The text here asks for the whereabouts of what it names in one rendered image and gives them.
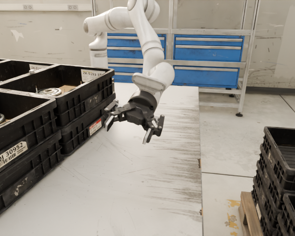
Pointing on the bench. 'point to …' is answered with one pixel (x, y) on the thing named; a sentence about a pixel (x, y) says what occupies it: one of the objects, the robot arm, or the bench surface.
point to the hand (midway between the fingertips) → (126, 133)
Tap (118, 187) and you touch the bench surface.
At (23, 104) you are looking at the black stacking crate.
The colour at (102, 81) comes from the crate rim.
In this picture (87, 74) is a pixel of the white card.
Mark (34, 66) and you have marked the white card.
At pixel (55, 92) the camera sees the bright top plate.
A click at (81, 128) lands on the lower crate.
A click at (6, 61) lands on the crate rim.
